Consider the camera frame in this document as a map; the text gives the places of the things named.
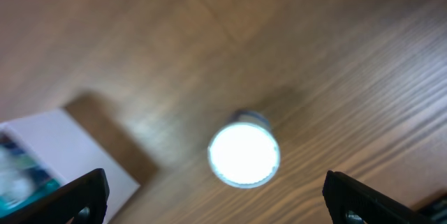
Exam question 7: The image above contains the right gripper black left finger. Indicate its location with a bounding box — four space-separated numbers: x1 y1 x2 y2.
1 168 110 224

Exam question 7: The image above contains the blue mouthwash bottle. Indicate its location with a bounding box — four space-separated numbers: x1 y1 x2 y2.
1 133 61 218

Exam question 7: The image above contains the white box pink interior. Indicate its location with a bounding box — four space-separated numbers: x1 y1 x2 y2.
1 109 140 223

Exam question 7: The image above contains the cotton swab round container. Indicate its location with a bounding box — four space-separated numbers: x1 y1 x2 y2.
207 110 281 189

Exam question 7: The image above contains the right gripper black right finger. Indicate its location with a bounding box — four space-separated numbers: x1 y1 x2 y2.
322 170 433 224

